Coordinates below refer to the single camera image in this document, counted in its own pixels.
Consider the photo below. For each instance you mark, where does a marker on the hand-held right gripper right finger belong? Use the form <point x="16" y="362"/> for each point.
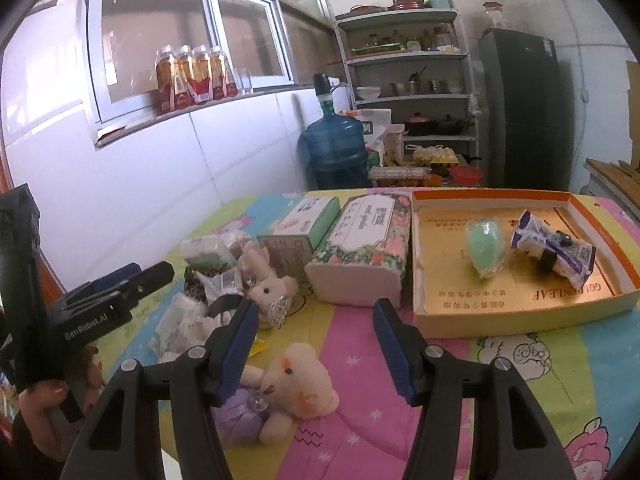
<point x="392" y="352"/>

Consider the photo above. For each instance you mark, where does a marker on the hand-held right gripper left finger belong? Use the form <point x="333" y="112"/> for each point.
<point x="240" y="345"/>

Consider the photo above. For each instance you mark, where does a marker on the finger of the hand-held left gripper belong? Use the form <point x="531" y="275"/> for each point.
<point x="152" y="276"/>
<point x="112" y="276"/>

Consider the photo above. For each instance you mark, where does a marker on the white patterned soft pack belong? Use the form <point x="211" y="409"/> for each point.
<point x="175" y="325"/>

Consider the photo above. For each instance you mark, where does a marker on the beige bunny plush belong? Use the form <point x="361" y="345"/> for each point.
<point x="272" y="287"/>

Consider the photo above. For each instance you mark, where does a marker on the beige teddy bear purple dress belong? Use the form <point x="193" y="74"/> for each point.
<point x="300" y="385"/>

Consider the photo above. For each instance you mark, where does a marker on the orange rimmed cardboard box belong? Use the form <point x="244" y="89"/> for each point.
<point x="450" y="280"/>

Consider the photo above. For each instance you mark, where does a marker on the person's left hand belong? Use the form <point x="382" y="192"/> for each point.
<point x="45" y="395"/>

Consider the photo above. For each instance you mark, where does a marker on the yellow wrapper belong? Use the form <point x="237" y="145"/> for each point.
<point x="257" y="347"/>

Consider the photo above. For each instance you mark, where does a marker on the black band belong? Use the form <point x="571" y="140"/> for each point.
<point x="222" y="304"/>

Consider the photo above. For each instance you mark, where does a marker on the clear plastic packet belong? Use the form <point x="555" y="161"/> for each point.
<point x="227" y="280"/>

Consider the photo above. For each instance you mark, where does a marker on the small brown tissue pack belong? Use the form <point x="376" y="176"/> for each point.
<point x="237" y="240"/>

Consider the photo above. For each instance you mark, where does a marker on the floral tissue pack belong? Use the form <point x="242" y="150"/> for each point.
<point x="360" y="260"/>

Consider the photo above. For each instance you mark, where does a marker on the colourful printed bed sheet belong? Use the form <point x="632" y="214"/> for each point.
<point x="525" y="370"/>

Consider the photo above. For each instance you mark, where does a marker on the green sponge in wrapper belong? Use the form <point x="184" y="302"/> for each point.
<point x="484" y="252"/>

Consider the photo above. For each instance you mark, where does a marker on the green tissue box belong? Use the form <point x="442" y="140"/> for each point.
<point x="305" y="220"/>

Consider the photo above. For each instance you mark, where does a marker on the clear crate of jars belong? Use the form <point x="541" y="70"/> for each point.
<point x="400" y="177"/>

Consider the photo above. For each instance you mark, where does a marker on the purple snack packet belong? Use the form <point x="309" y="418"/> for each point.
<point x="530" y="232"/>

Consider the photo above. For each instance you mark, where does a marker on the red plastic basket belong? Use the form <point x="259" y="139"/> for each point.
<point x="465" y="175"/>

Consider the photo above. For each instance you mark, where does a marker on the red label drink bottle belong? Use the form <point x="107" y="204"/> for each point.
<point x="221" y="72"/>
<point x="165" y="80"/>
<point x="201" y="75"/>
<point x="183" y="77"/>

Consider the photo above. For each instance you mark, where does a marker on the egg carton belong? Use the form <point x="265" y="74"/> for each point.
<point x="432" y="154"/>

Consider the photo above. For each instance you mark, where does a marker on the blue water jug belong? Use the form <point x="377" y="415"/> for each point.
<point x="332" y="145"/>

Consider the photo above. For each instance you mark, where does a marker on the clear drinking glass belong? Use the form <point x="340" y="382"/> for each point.
<point x="246" y="81"/>

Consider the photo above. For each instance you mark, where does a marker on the black pot red lid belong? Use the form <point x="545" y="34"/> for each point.
<point x="421" y="125"/>

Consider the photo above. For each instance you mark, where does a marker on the white bag green label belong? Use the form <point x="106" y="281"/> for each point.
<point x="372" y="122"/>

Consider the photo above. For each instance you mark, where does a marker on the black frying pan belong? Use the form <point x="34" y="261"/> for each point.
<point x="455" y="126"/>

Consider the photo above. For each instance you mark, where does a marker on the sliding window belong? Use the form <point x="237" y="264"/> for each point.
<point x="210" y="30"/>

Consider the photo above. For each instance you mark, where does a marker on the black water pump dispenser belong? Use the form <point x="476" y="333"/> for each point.
<point x="321" y="85"/>

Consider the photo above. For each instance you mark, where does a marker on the white bowl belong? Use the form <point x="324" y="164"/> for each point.
<point x="368" y="93"/>

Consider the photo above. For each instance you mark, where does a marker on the metal pot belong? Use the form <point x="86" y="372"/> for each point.
<point x="405" y="88"/>

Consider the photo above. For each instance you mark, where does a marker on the metal bowls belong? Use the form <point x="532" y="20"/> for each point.
<point x="442" y="86"/>

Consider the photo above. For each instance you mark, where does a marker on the dark grey refrigerator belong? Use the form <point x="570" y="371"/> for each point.
<point x="525" y="110"/>

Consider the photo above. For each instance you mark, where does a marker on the wooden side counter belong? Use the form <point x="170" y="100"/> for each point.
<point x="615" y="172"/>

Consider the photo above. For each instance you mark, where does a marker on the grey metal shelf rack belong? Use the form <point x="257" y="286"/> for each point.
<point x="400" y="58"/>

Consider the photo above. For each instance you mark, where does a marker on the row of condiment bottles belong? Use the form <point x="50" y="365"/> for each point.
<point x="440" y="37"/>

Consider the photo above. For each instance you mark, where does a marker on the glass jar with lid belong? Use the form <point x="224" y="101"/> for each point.
<point x="492" y="19"/>

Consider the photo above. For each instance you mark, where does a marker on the brown cardboard sheet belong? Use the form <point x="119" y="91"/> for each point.
<point x="633" y="100"/>

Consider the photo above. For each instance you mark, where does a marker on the red pan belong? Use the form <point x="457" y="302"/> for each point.
<point x="407" y="2"/>

